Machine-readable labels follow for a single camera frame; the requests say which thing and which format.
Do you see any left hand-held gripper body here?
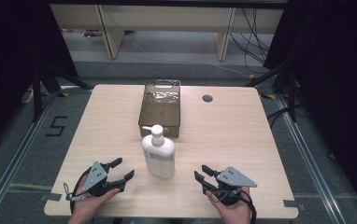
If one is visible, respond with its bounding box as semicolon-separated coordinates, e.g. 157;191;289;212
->
81;161;119;198

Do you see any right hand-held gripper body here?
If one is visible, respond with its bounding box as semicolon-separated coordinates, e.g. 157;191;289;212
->
209;166;258;207

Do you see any white pump bottle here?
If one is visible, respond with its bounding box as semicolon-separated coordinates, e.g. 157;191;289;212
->
141;124;177;179

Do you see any brown transparent plastic basket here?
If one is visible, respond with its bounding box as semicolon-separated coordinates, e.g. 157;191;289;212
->
137;78;182;139

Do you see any person's left hand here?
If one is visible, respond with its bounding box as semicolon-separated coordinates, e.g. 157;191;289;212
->
67;175;121;224

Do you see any person's right hand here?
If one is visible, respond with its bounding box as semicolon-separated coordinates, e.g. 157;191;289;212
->
205;186;253;224

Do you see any grey tape strip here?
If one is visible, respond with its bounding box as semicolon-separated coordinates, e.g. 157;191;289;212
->
39;192;64;203
282;199;307;213

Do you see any black metal stand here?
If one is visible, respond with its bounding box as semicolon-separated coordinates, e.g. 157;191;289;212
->
31;62;94;123
244;59;300;123

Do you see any black curtain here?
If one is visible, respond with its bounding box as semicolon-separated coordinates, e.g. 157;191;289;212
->
0;0;79;157
263;0;357;217

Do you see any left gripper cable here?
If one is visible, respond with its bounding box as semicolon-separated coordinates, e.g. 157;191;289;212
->
62;167;93;217

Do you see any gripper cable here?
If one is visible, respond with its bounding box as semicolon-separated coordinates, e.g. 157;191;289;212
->
214;188;258;224
62;167;93;217

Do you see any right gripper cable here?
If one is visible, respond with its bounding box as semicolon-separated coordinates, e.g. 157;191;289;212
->
214;188;258;224

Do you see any black floor cable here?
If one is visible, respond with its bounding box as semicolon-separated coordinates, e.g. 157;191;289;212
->
265;104;303;129

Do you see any aluminium floor rail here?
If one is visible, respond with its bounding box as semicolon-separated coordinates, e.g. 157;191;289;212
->
0;91;60;224
274;92;350;224

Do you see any bundle of black cables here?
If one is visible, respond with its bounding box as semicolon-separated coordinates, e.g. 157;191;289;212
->
228;7;273;75

